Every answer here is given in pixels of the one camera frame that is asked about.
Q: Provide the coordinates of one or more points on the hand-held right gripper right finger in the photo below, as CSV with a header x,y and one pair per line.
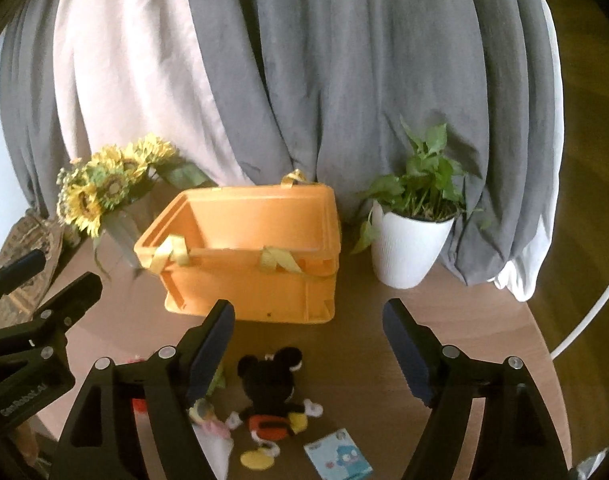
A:
x,y
409,355

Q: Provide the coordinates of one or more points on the grey curtain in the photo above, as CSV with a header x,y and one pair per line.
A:
x,y
359,60
29,110

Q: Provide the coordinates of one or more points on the artificial sunflower bouquet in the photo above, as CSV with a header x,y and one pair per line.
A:
x,y
84,205

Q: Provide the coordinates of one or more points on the orange plastic storage box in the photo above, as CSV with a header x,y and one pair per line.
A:
x,y
244,290

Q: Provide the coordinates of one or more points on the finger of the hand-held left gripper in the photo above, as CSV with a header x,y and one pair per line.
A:
x,y
77,295
19,266

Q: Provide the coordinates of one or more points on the white plant pot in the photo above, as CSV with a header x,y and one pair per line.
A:
x,y
404,250

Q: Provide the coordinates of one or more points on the green potted plant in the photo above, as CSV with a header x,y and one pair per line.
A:
x,y
424,180

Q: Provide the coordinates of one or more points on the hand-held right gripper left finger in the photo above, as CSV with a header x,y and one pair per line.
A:
x,y
214,345

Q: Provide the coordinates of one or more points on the white hoop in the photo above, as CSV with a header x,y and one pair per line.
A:
x,y
589,310

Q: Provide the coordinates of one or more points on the colourful silk scarf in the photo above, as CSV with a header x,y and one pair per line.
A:
x,y
212,435

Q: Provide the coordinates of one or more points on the black mouse plush toy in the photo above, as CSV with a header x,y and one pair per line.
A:
x,y
269,390

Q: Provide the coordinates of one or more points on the patterned woven cloth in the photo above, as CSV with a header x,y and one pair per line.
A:
x,y
27,240

